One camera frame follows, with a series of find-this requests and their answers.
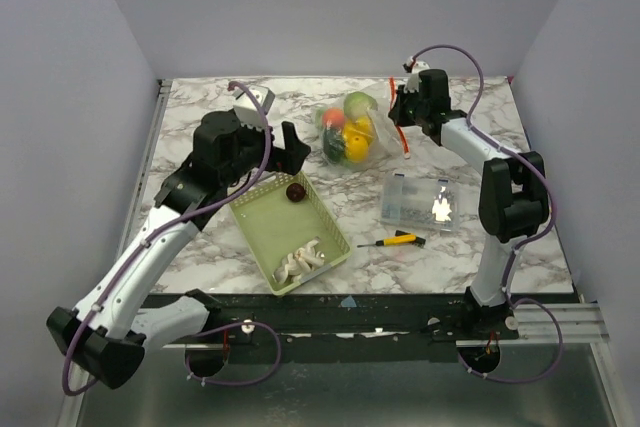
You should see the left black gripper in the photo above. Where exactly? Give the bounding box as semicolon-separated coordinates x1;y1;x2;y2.
223;114;311;186

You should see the yellow lemon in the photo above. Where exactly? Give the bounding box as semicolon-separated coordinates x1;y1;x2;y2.
353;116;375;137

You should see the dark green avocado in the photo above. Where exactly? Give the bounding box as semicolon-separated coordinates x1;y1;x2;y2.
322;128;346;164

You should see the green cabbage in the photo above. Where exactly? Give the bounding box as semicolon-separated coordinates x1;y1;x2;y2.
343;91;378;119

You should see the clear zip bag orange zipper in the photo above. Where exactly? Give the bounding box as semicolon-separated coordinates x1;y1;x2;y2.
314;77;411;170

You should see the orange fruit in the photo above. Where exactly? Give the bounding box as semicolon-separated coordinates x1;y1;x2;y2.
343;131;369;163

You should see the peach fruit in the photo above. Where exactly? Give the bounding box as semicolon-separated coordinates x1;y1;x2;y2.
321;108;346;130

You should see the green perforated plastic basket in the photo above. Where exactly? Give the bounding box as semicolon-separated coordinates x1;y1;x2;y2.
230;172;352;296

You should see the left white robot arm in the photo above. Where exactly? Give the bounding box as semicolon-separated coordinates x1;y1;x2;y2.
46;110;311;396

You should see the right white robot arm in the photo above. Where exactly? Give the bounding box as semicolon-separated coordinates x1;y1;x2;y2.
389;69;549;339

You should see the dark red plum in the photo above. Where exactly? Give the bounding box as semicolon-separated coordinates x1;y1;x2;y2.
285;182;306;203

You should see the clear plastic parts box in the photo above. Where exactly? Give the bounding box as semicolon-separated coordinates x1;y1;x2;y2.
380;173;459;232

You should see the white mushroom cluster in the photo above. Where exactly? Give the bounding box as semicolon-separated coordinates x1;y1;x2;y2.
271;237;326;285

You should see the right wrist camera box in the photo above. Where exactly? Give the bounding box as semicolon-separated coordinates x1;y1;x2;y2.
402;58;430;93

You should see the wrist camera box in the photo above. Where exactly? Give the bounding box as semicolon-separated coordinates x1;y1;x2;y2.
233;86;275;130
402;58;430;93

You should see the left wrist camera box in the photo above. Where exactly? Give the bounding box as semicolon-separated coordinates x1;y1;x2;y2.
233;86;275;130

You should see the purple cable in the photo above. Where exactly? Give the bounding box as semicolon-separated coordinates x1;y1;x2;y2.
403;44;558;298
456;296;564;384
61;80;274;397
185;321;286;388

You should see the yellow handled screwdriver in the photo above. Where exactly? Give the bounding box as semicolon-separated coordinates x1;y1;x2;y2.
358;230;426;248

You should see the black mounting rail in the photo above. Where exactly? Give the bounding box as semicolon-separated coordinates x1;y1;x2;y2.
178;294;518;363

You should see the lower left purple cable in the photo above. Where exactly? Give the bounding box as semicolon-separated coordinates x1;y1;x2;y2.
185;321;286;388

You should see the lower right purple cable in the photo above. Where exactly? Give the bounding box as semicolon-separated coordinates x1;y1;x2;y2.
456;296;564;384

